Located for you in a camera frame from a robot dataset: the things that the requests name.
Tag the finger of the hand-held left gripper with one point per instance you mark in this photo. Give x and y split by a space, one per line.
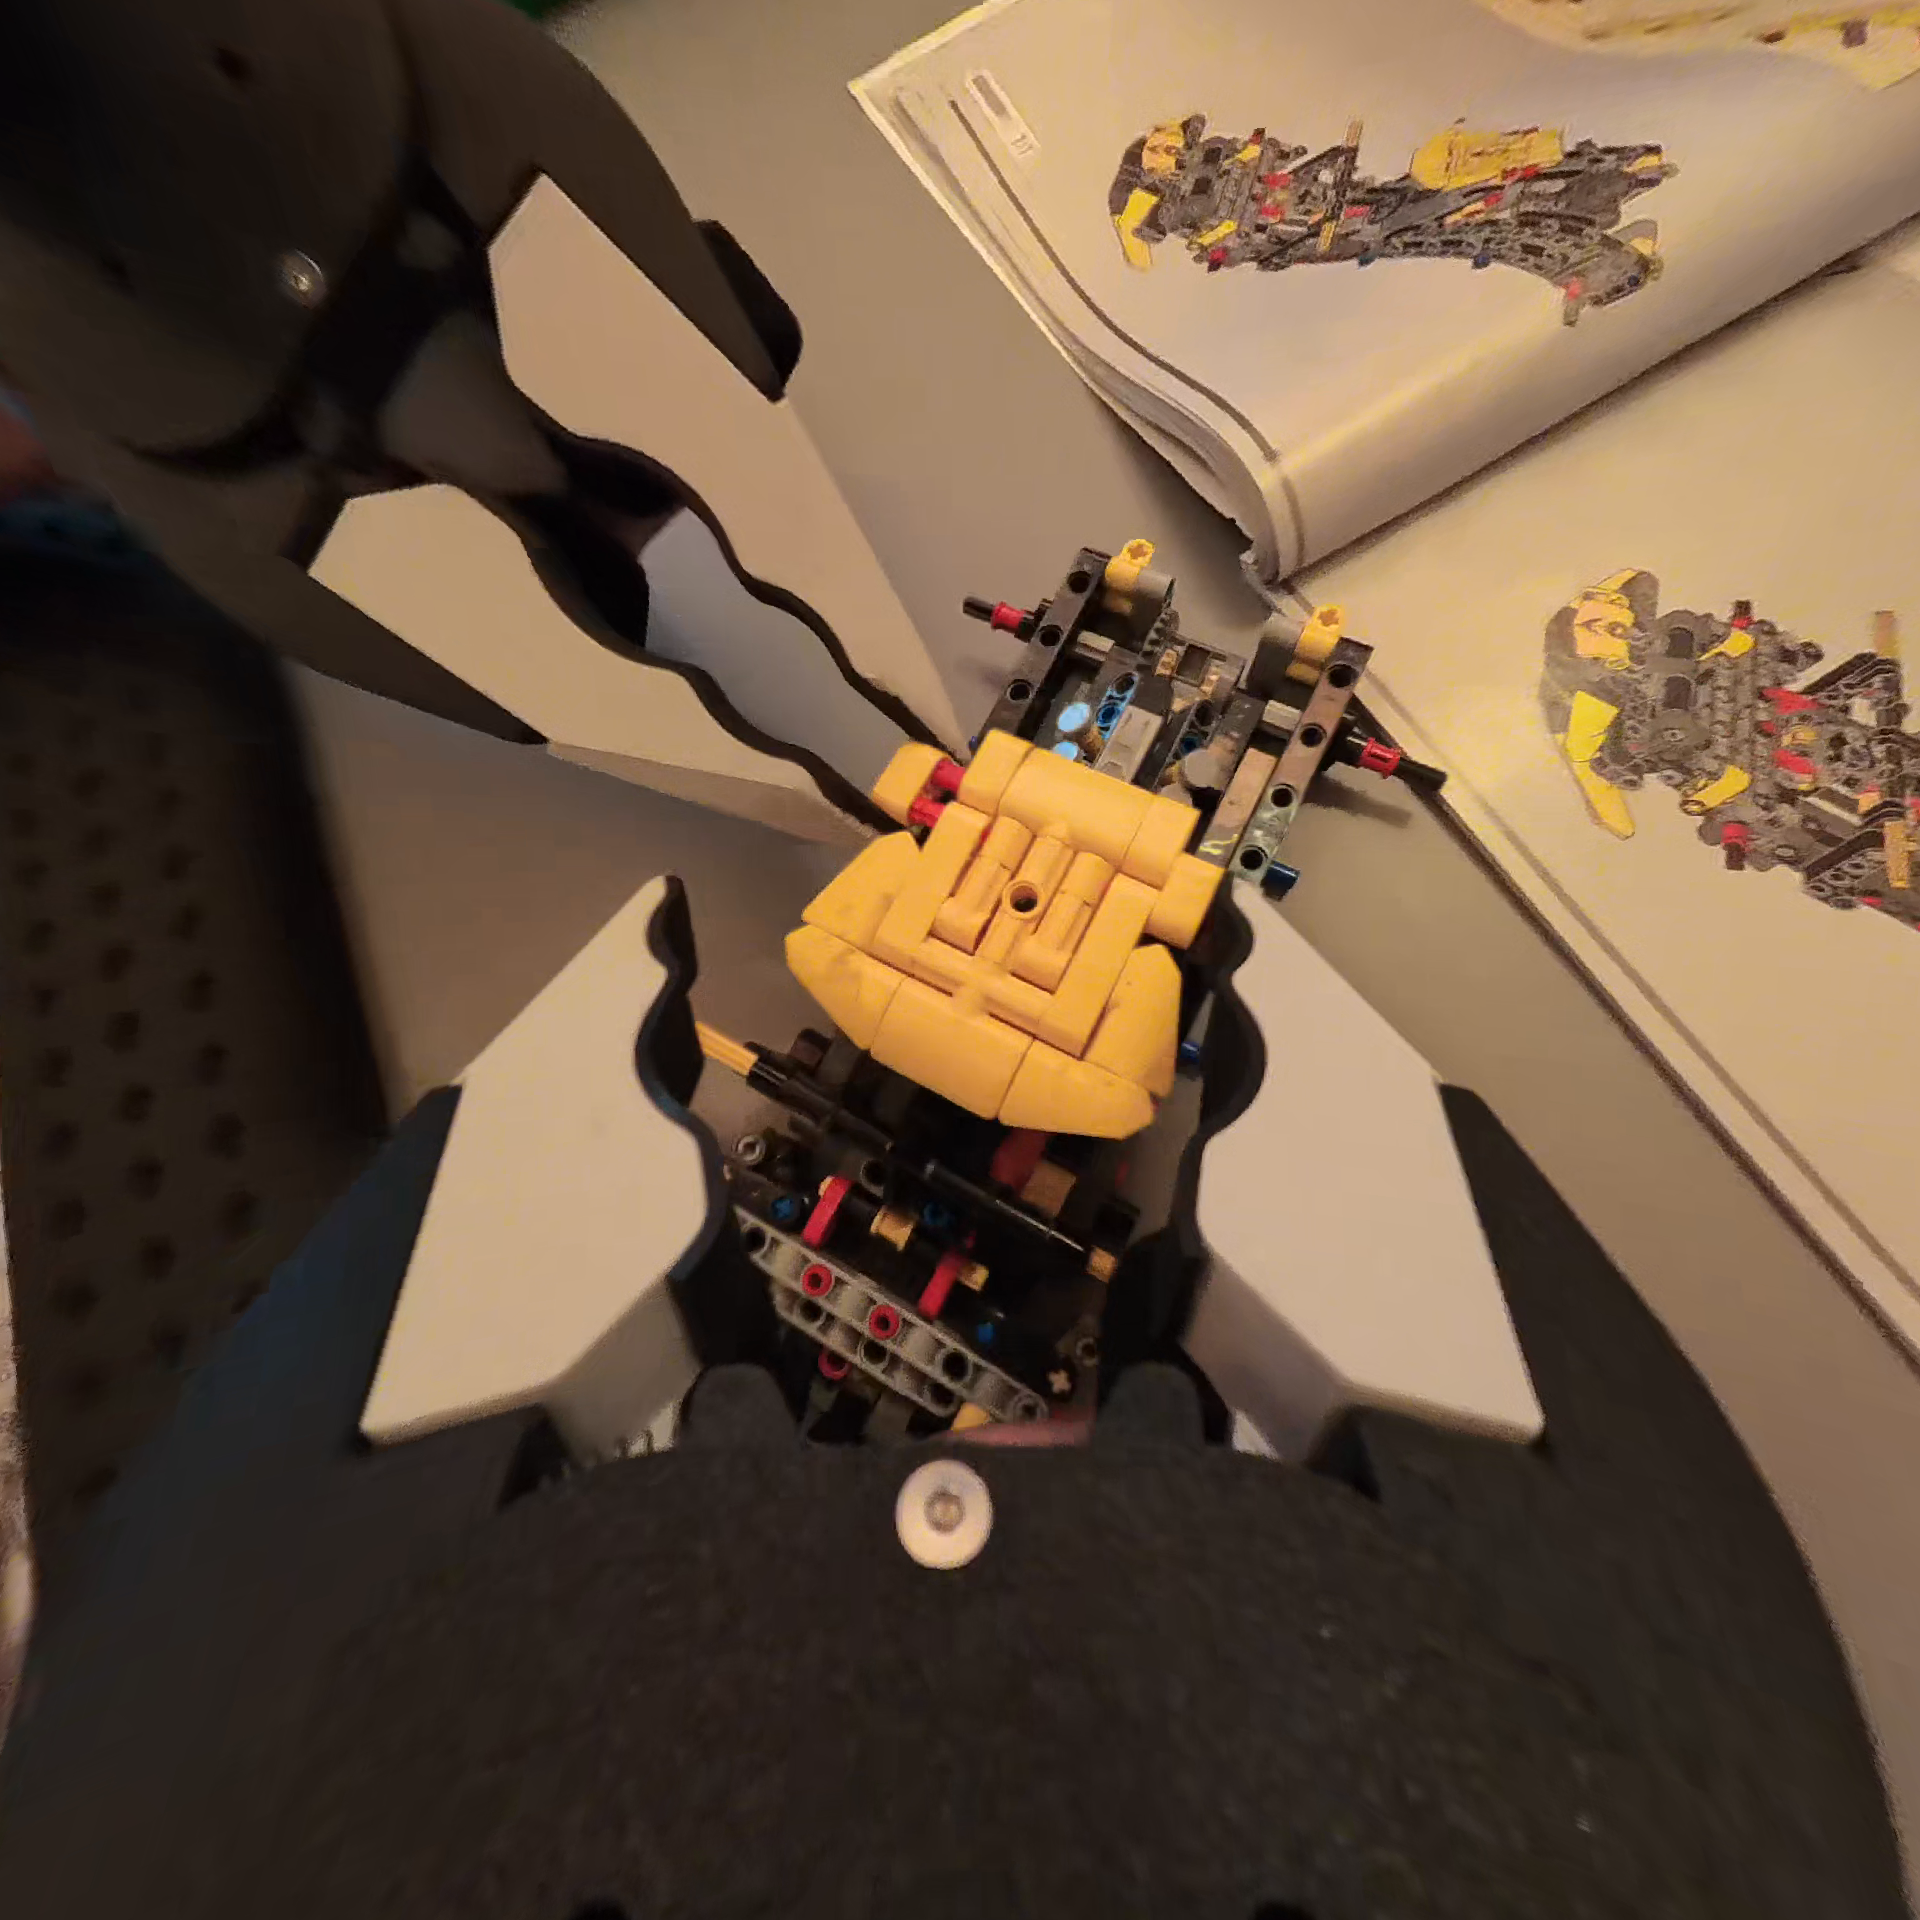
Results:
675 388
480 600

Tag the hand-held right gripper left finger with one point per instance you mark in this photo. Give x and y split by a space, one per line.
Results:
540 1201

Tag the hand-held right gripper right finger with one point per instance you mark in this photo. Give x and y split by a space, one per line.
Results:
1349 1230

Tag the small yellow brick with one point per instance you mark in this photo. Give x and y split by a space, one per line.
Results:
1184 892
907 780

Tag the yellow black toy brick car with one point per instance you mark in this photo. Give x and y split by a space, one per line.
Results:
1019 930

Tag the instruction booklet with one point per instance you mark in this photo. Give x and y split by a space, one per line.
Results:
1425 375

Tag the grey desk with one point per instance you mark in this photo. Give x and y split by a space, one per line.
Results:
931 451

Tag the black perforated pad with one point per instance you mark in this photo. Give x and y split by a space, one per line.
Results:
136 1049

